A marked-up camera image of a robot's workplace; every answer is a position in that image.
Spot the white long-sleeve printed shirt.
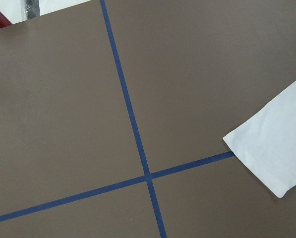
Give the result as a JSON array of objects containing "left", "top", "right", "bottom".
[{"left": 223, "top": 81, "right": 296, "bottom": 198}]

